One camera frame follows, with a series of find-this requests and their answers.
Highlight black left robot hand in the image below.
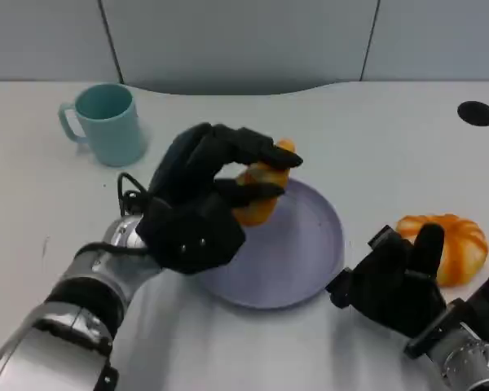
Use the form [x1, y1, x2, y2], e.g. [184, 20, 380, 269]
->
[136, 121, 305, 276]

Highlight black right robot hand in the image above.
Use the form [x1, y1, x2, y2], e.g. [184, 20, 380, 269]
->
[324, 223, 447, 339]

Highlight orange and white bread roll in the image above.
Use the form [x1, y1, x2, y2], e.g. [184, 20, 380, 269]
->
[230, 138, 298, 228]
[395, 213, 489, 288]

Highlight lilac plate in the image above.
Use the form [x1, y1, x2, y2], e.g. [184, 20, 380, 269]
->
[195, 178, 346, 310]

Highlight pale green mug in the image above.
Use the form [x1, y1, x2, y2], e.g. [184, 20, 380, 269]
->
[57, 83, 147, 168]

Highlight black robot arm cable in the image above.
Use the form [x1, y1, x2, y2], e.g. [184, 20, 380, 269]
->
[76, 241, 152, 257]
[117, 172, 151, 217]

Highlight black table cable grommet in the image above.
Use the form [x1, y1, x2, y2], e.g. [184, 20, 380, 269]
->
[456, 100, 489, 127]

